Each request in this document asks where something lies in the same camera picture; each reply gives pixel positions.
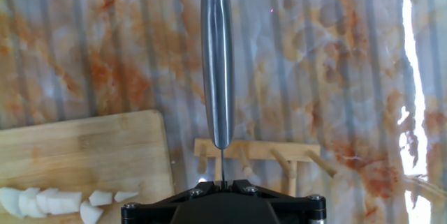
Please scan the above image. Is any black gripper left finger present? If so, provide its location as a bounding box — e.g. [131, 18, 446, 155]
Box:
[121, 179, 225, 224]

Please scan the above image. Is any wooden cutting board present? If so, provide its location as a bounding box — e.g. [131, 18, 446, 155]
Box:
[0, 109, 175, 224]

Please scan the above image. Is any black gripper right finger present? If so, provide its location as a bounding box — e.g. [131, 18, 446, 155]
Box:
[224, 179, 328, 224]

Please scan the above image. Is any wooden peg rack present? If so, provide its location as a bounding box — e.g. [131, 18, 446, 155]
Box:
[193, 137, 339, 197]

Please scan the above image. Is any steel cleaver knife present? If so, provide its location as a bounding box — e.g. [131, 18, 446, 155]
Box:
[200, 0, 235, 187]

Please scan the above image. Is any marble pattern plastic mat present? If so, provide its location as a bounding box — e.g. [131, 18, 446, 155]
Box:
[0, 0, 447, 224]

